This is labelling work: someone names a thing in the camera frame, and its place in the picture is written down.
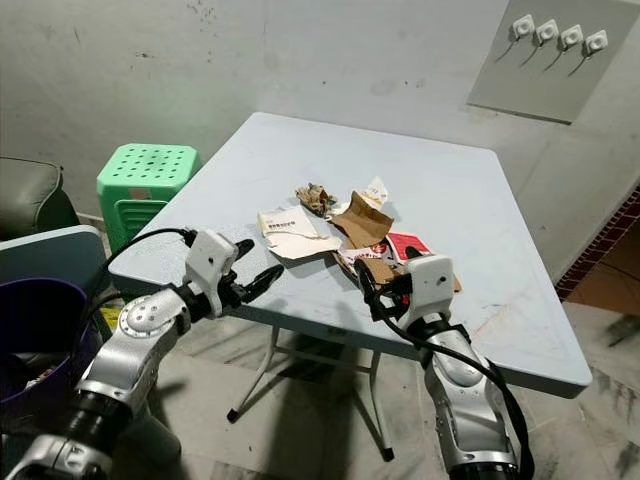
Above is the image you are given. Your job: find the paper trash in bin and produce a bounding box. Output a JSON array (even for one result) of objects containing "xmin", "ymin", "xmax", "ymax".
[{"xmin": 32, "ymin": 364, "xmax": 63, "ymax": 389}]

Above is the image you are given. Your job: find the grey sofa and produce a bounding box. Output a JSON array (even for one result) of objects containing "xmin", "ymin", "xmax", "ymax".
[{"xmin": 0, "ymin": 157, "xmax": 80, "ymax": 240}]

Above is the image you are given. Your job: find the yellow item on floor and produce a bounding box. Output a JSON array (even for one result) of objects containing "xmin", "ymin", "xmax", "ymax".
[{"xmin": 99, "ymin": 305, "xmax": 123, "ymax": 333}]

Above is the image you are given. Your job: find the grey wall panel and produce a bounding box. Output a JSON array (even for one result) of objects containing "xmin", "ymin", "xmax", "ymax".
[{"xmin": 466, "ymin": 0, "xmax": 640, "ymax": 127}]

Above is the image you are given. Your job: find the purple rubbish bin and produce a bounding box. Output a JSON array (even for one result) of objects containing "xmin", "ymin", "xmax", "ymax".
[{"xmin": 0, "ymin": 278, "xmax": 83, "ymax": 437}]

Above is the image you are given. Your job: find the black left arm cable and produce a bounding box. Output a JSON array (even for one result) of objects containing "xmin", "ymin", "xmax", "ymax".
[{"xmin": 72, "ymin": 227, "xmax": 197, "ymax": 386}]

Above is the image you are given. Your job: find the white wall hook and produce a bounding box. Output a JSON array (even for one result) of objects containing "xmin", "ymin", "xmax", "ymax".
[
  {"xmin": 536, "ymin": 19, "xmax": 561, "ymax": 48},
  {"xmin": 560, "ymin": 24, "xmax": 586, "ymax": 53},
  {"xmin": 512, "ymin": 14, "xmax": 537, "ymax": 43},
  {"xmin": 584, "ymin": 29, "xmax": 610, "ymax": 58}
]

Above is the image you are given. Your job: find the grey-blue chair seat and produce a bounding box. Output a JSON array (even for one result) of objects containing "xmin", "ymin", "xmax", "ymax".
[{"xmin": 0, "ymin": 224, "xmax": 114, "ymax": 301}]

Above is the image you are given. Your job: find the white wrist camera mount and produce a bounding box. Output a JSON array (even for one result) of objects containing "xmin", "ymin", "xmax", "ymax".
[
  {"xmin": 184, "ymin": 229, "xmax": 247, "ymax": 321},
  {"xmin": 404, "ymin": 254, "xmax": 457, "ymax": 327}
]

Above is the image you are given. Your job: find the white paper bag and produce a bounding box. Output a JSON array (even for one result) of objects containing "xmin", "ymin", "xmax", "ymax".
[{"xmin": 257, "ymin": 206, "xmax": 347, "ymax": 262}]

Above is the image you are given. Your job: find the light blue folding table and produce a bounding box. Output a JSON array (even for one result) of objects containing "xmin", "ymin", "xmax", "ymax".
[{"xmin": 108, "ymin": 111, "xmax": 594, "ymax": 463}]

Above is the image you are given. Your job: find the green plastic stool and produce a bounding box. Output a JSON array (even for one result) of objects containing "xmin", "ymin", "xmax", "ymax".
[{"xmin": 97, "ymin": 143, "xmax": 201, "ymax": 256}]

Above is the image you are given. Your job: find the small white paper scrap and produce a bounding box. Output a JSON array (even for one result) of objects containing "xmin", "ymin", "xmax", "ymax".
[{"xmin": 362, "ymin": 176, "xmax": 392, "ymax": 209}]

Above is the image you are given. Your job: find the flat brown cardboard piece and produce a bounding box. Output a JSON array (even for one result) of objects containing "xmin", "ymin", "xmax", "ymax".
[{"xmin": 334, "ymin": 247, "xmax": 462, "ymax": 294}]

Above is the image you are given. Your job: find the crumpled brown paper ball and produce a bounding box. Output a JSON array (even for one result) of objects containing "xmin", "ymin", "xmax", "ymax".
[{"xmin": 295, "ymin": 183, "xmax": 337, "ymax": 217}]

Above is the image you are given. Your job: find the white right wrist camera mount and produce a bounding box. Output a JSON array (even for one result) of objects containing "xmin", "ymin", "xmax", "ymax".
[{"xmin": 404, "ymin": 254, "xmax": 457, "ymax": 327}]

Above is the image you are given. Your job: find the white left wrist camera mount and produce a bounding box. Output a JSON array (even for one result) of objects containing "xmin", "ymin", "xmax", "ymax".
[{"xmin": 184, "ymin": 229, "xmax": 247, "ymax": 321}]

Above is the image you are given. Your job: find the brown paper bag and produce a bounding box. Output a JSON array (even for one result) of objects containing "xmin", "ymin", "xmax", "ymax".
[{"xmin": 329, "ymin": 189, "xmax": 397, "ymax": 250}]

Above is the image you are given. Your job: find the red and white wrapper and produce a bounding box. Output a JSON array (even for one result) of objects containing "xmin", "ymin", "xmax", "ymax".
[{"xmin": 384, "ymin": 231, "xmax": 434, "ymax": 264}]

